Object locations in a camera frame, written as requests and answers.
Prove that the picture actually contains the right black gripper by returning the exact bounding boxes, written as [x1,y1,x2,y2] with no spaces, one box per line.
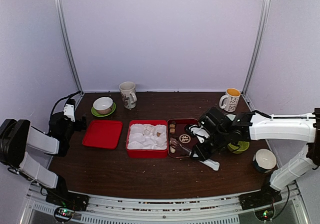
[190,129,230,162]

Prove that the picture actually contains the metal serving tongs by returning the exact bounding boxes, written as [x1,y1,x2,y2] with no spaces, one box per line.
[169,138,220,171]

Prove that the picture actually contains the red tin lid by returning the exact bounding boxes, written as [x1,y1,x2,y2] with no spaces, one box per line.
[82,120,123,150]

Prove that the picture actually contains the red chocolate tray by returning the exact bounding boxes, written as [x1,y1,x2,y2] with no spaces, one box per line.
[167,118,198,158]

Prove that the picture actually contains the red tin box base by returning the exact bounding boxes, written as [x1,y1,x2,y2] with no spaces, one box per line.
[125,120,169,159]

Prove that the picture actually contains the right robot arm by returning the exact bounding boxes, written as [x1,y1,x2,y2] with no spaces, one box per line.
[190,107,320,205]

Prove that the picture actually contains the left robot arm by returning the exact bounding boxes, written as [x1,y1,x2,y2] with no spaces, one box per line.
[0,112,87,206]

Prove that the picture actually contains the white round chocolate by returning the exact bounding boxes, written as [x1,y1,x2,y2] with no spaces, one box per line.
[170,147,176,153]

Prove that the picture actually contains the green saucer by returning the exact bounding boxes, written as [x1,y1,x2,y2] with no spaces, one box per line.
[91,103,117,118]

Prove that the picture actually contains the lime green bowl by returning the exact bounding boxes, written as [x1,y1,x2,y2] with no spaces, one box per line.
[227,141,250,154]

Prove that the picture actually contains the light blue patterned bowl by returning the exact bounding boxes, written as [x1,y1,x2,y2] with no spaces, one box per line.
[226,114,236,121]

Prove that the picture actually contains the white bowl on saucer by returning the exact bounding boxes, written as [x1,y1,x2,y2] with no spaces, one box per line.
[93,97,114,113]

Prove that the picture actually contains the white mug yellow inside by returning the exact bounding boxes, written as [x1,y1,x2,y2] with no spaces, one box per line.
[219,88,241,113]

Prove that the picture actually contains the dark bowl white inside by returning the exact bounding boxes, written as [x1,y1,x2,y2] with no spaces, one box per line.
[252,149,277,174]

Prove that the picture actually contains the tall white patterned mug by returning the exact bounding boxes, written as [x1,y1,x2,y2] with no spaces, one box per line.
[119,81,138,109]

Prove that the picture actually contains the white paper cupcake liners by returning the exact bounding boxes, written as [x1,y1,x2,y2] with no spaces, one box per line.
[127,124,168,151]

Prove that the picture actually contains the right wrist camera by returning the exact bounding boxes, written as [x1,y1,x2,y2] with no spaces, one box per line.
[184,124,210,143]

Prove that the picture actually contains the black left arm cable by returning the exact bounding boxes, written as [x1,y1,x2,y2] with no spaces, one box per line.
[48,91,82,122]

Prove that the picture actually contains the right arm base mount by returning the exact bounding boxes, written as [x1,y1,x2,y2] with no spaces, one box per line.
[239,191,282,211]

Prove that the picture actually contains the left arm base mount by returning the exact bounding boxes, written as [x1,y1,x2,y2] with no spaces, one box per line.
[45,193,90,211]

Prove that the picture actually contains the front aluminium rail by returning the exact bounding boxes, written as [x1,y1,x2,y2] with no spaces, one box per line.
[18,183,311,224]

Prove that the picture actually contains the left aluminium frame post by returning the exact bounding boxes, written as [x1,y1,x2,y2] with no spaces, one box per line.
[54,0,84,95]

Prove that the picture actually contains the aluminium frame post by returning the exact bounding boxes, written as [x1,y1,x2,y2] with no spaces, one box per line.
[54,0,84,95]
[242,0,271,96]

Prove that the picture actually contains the right aluminium frame post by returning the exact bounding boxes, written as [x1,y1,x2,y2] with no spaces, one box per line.
[242,0,271,96]

